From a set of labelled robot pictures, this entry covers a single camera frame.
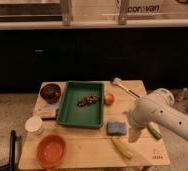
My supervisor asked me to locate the yellow banana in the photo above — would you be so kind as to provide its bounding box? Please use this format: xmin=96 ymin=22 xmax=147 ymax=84
xmin=111 ymin=137 xmax=132 ymax=159

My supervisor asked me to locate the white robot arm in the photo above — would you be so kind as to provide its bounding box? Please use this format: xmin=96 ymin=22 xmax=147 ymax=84
xmin=128 ymin=88 xmax=188 ymax=141

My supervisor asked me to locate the red bowl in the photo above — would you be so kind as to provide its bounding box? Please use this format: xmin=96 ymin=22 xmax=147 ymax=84
xmin=35 ymin=134 xmax=67 ymax=169

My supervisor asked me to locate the dark brown bowl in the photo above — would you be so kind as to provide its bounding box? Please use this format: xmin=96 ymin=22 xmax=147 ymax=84
xmin=40 ymin=83 xmax=61 ymax=104

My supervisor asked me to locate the green cucumber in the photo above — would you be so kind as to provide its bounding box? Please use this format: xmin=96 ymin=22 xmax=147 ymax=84
xmin=147 ymin=125 xmax=162 ymax=140

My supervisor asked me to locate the blue sponge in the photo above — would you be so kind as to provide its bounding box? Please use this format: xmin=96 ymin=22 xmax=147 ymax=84
xmin=107 ymin=122 xmax=127 ymax=136

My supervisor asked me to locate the orange tomato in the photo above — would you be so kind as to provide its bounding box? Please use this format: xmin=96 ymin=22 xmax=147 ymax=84
xmin=104 ymin=93 xmax=115 ymax=105

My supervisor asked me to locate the brown food pile in tray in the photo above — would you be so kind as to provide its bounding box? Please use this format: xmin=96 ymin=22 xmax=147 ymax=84
xmin=77 ymin=95 xmax=99 ymax=107

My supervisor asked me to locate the wooden folding table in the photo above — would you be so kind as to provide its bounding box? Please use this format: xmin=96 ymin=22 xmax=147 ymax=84
xmin=18 ymin=81 xmax=170 ymax=171

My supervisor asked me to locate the green plastic tray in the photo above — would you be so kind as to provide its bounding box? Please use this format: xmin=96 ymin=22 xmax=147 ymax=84
xmin=57 ymin=81 xmax=104 ymax=129

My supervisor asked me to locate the small wooden cutting board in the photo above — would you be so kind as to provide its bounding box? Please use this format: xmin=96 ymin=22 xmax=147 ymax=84
xmin=33 ymin=103 xmax=59 ymax=120

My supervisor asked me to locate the white paper cup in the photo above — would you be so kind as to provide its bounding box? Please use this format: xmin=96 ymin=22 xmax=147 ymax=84
xmin=25 ymin=116 xmax=43 ymax=135

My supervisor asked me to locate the white box with lettering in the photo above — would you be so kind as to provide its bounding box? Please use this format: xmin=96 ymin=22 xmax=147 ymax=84
xmin=128 ymin=0 xmax=163 ymax=14

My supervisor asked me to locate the black chair frame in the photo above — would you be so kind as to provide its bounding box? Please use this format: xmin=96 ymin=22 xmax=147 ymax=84
xmin=0 ymin=130 xmax=17 ymax=171

